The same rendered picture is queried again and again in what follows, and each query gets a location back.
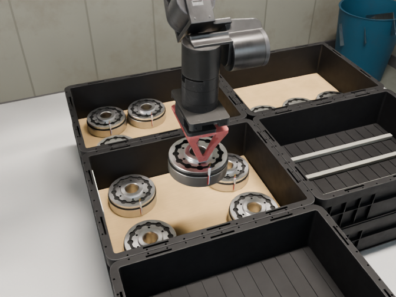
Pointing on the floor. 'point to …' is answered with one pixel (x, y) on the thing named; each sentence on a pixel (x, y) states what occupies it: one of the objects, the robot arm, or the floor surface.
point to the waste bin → (367, 33)
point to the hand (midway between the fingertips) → (198, 148)
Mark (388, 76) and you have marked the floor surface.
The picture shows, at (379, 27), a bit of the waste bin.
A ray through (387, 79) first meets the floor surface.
